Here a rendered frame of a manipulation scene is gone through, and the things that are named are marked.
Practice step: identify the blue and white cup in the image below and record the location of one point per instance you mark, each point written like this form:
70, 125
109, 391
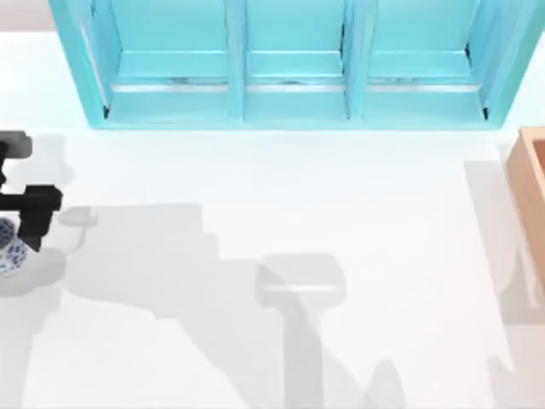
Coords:
12, 255

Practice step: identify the light blue rack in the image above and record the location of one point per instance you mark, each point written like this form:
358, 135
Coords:
294, 68

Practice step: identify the shallow salmon-coloured box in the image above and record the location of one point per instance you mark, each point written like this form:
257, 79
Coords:
524, 179

